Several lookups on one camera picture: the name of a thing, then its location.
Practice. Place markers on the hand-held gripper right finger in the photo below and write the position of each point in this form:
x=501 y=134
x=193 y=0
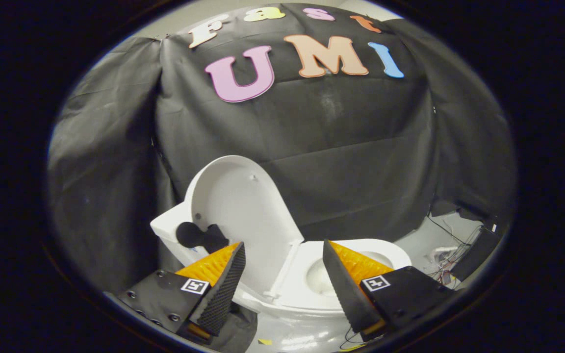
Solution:
x=346 y=294

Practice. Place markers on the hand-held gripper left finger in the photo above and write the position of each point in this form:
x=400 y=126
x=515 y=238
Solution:
x=221 y=299

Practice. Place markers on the white toilet bowl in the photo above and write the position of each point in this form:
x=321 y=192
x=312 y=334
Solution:
x=302 y=328

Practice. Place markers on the black rounded object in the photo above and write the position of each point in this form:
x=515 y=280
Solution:
x=199 y=235

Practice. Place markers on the black box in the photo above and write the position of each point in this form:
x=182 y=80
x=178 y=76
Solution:
x=476 y=252

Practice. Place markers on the black backdrop cloth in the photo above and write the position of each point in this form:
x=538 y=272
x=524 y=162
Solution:
x=336 y=147

